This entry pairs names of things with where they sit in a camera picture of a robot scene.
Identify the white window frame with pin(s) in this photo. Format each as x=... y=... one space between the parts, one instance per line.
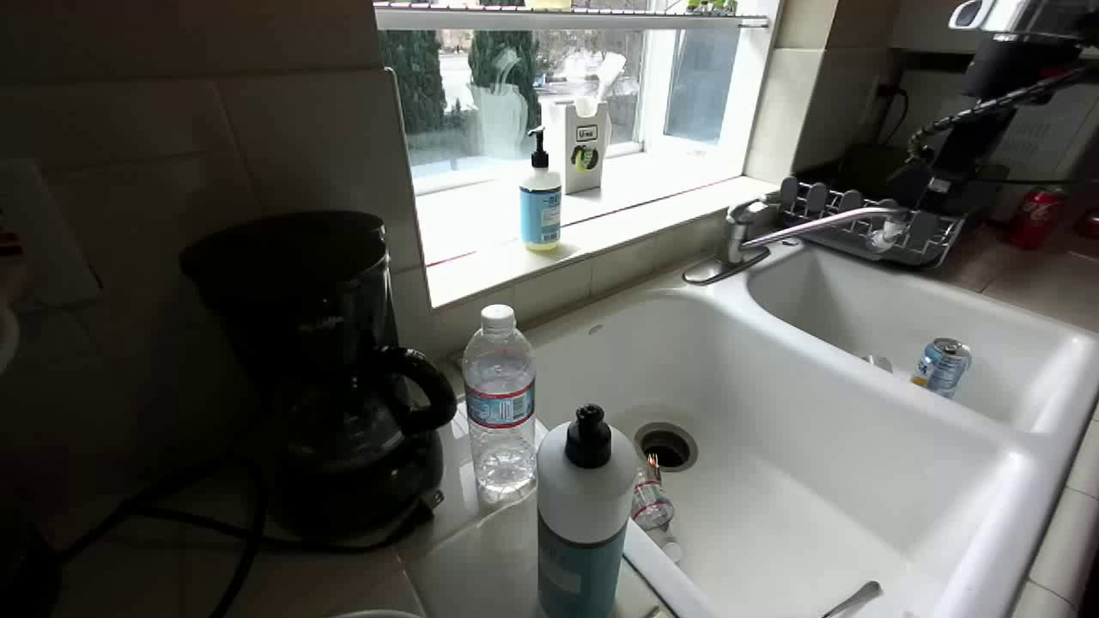
x=689 y=123

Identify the blue label pump soap bottle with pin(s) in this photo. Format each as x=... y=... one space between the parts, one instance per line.
x=540 y=209

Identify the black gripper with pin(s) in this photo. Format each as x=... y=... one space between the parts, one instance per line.
x=997 y=71

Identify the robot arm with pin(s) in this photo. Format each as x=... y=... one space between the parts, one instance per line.
x=1006 y=14

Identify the blue soda can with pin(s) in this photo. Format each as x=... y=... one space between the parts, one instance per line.
x=941 y=363

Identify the white double basin sink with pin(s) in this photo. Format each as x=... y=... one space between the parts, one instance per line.
x=827 y=480

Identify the red object on counter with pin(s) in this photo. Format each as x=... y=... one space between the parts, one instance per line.
x=1040 y=220

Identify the white carton with green print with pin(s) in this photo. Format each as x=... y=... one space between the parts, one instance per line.
x=586 y=148

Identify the metal sink drain strainer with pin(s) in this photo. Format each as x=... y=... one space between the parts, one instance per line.
x=669 y=448

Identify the chrome sink faucet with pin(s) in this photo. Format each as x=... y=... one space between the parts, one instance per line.
x=800 y=227

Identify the black drip coffee maker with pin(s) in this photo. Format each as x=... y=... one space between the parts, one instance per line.
x=331 y=377

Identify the grey dish drying rack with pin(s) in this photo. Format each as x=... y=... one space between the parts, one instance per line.
x=847 y=227

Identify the clear plastic water bottle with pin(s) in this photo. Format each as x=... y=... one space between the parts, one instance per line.
x=500 y=399

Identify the white teal dish soap bottle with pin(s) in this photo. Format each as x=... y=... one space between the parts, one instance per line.
x=581 y=516

